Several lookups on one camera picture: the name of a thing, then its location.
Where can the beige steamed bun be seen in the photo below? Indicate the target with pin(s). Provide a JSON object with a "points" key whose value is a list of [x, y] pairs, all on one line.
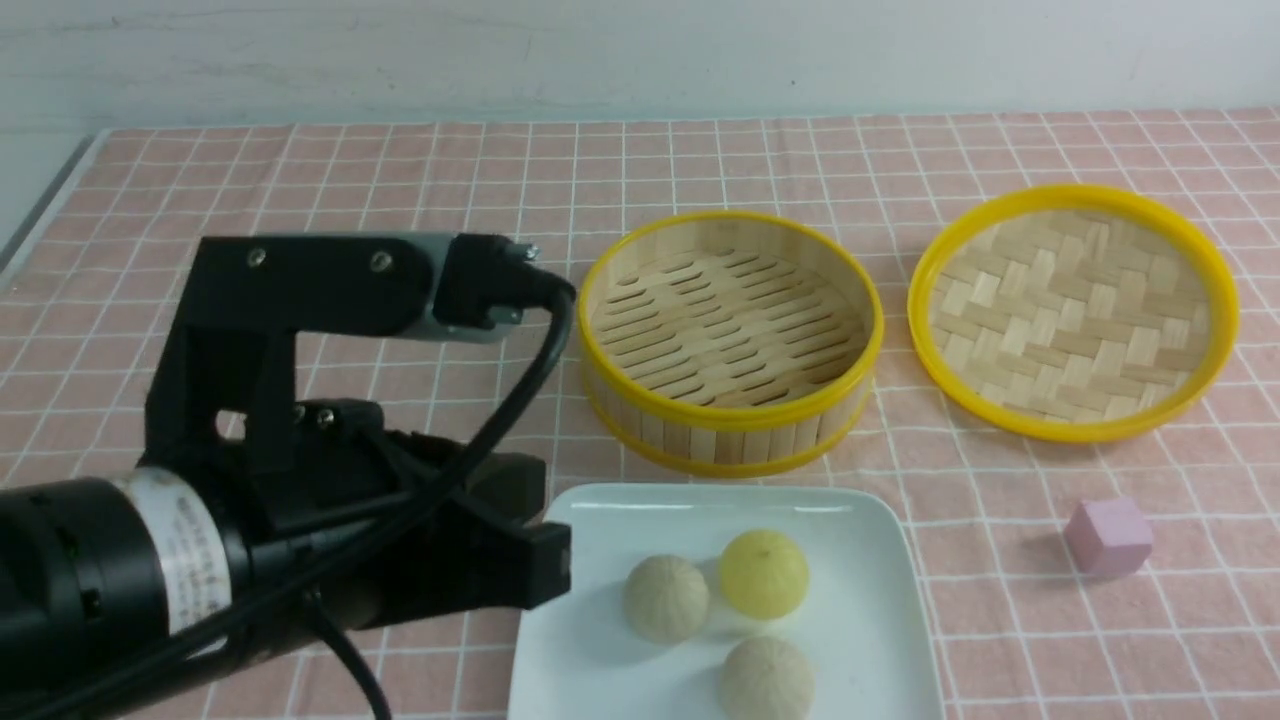
{"points": [[666, 599], [766, 677]]}

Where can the yellow steamed bun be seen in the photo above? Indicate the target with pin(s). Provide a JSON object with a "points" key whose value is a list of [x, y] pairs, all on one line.
{"points": [[764, 574]]}

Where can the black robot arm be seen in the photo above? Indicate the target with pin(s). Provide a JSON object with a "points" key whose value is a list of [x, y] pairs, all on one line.
{"points": [[96, 569]]}

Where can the white square plate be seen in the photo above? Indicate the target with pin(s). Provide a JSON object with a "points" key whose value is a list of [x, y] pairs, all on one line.
{"points": [[862, 624]]}

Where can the yellow-rimmed bamboo steamer basket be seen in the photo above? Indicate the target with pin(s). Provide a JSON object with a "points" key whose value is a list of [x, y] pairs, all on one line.
{"points": [[729, 344]]}

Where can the yellow-rimmed woven steamer lid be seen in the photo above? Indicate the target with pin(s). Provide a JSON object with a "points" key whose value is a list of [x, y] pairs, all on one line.
{"points": [[1073, 313]]}

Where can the pink checkered tablecloth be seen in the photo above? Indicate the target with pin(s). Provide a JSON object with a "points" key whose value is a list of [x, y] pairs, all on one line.
{"points": [[1021, 633]]}

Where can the pink cube block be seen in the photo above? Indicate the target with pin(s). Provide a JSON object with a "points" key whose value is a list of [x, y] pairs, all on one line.
{"points": [[1109, 538]]}

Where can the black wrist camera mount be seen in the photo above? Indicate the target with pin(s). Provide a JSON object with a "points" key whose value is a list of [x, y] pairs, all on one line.
{"points": [[232, 345]]}

